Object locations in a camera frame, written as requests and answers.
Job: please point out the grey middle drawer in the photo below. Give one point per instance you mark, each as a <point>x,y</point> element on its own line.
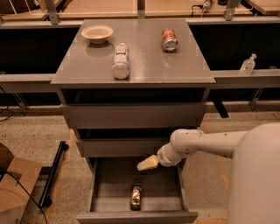
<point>103,148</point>

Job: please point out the grey drawer cabinet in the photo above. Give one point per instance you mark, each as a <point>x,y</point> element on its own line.
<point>156,76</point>

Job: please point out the grey metal shelf rail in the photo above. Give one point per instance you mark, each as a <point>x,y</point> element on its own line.
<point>41,82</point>

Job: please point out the beige paper bowl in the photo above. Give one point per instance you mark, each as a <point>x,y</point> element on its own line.
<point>97,34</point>

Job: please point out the white plastic bottle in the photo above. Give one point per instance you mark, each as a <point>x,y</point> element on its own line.
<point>121,65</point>

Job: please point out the red soda can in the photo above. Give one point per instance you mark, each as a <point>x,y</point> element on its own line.
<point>169,40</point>

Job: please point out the brown cardboard box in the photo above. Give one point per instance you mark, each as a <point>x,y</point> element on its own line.
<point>24,175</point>

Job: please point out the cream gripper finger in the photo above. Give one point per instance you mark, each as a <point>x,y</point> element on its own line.
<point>149,163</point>

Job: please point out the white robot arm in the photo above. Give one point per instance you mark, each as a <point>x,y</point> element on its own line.
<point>254,186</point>

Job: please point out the clear sanitizer pump bottle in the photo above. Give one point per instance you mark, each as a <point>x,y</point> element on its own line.
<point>248,65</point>

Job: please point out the grey top drawer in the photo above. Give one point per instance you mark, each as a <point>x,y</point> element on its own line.
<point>124,116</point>

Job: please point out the black metal bar left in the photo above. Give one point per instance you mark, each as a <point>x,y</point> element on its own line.
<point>50,172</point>

